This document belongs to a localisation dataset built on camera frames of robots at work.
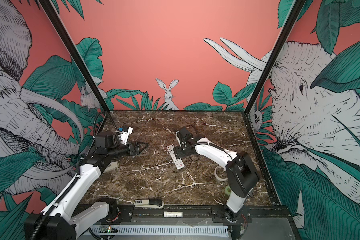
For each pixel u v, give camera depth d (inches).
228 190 32.2
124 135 27.6
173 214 28.7
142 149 27.6
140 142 27.2
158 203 28.8
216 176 33.8
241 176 18.0
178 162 35.6
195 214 29.9
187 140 26.1
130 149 26.5
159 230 27.7
